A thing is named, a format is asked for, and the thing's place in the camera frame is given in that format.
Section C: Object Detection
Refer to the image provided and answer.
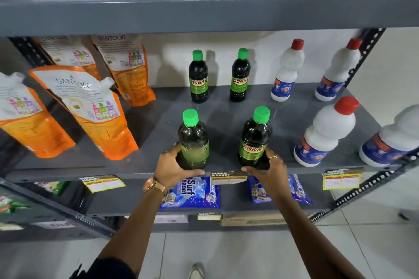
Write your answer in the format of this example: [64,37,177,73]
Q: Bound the dark bottle with green cap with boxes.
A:
[189,49,209,104]
[238,106,273,168]
[229,48,251,103]

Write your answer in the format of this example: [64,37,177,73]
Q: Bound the white bottle with red cap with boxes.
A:
[358,104,419,168]
[293,96,360,167]
[314,38,363,102]
[270,38,306,102]

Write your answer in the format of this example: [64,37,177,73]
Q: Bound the grey metal shelf rack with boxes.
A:
[0,0,419,243]

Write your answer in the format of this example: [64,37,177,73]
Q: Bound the gold wristwatch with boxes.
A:
[142,177,169,196]

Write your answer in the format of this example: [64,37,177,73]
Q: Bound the orange and white refill pouch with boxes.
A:
[90,35,156,107]
[33,36,102,81]
[0,72,76,158]
[28,66,139,160]

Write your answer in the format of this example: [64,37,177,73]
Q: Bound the person's right forearm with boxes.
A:
[271,192,366,279]

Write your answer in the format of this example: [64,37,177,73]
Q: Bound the person's black sleeve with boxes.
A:
[69,257,137,279]

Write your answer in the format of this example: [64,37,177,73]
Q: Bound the person's shoe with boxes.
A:
[188,262,205,279]

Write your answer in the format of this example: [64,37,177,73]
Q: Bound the white shelf label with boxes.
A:
[154,214,189,224]

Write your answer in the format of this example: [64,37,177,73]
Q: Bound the person's left forearm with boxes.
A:
[98,187,168,277]

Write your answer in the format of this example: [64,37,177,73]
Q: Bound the dark bottle with faded label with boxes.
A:
[177,109,210,171]

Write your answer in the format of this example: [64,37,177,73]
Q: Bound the person's left hand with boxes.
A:
[153,143,206,192]

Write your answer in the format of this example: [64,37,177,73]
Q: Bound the blue detergent packet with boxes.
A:
[160,176,221,209]
[247,174,312,205]

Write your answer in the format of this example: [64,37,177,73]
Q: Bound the green snack packet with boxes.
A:
[0,195,31,214]
[34,181,71,196]

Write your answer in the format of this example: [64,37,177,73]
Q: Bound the person's right hand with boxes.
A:
[241,148,292,203]

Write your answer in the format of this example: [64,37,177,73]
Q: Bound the brown cardboard piece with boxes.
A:
[220,213,315,227]

